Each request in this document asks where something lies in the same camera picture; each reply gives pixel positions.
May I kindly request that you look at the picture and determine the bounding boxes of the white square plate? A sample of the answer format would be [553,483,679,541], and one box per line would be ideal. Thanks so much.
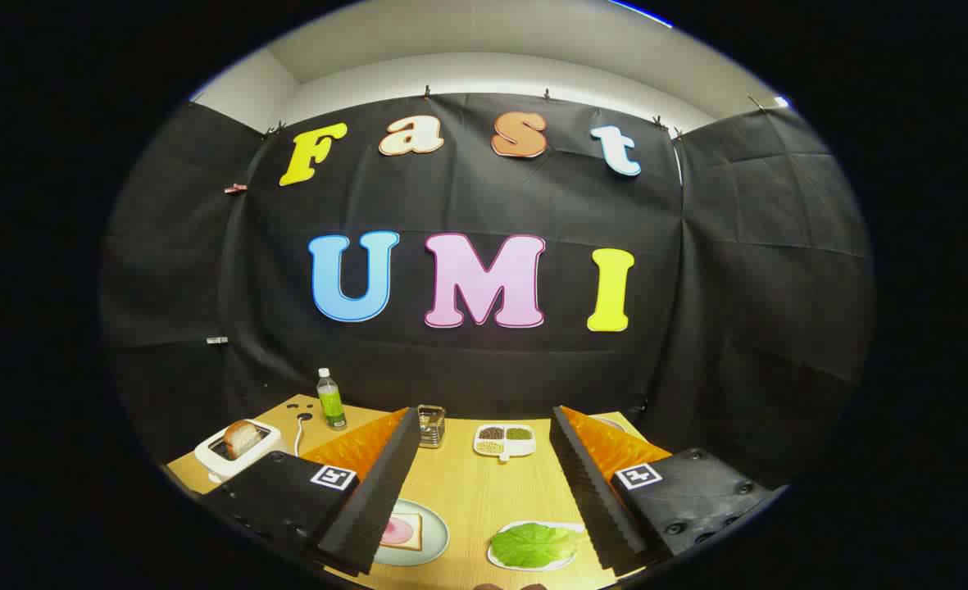
[487,520,587,572]

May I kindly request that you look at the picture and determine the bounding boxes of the white toaster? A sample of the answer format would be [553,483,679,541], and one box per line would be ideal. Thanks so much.
[194,420,288,483]

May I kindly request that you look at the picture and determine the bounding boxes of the white divided dish of beans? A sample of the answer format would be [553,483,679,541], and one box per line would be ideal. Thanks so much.
[473,423,537,463]

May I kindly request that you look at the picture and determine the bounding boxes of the white bread slice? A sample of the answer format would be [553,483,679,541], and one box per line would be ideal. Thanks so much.
[379,514,424,551]

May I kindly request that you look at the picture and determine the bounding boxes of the black backdrop cloth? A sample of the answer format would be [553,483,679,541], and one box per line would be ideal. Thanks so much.
[98,92,875,492]

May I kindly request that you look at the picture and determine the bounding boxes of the metal mesh utensil holder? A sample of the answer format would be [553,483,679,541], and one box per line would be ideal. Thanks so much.
[417,405,447,449]

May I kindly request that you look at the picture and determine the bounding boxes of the green lettuce leaf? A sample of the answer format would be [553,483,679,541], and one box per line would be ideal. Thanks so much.
[490,523,580,569]

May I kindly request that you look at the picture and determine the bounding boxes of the pale green round plate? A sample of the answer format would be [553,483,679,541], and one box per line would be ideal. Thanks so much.
[373,498,450,567]

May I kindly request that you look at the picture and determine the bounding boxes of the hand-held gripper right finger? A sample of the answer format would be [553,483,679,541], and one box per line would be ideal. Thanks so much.
[549,405,779,577]

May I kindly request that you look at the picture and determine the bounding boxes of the green label drink bottle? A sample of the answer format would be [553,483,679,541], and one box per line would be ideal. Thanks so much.
[316,368,348,430]

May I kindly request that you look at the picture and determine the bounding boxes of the toasted bread slice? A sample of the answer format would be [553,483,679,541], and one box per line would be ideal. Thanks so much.
[223,420,263,458]

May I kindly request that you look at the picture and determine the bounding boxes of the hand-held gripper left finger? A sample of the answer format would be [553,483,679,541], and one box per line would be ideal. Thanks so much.
[201,407,423,577]

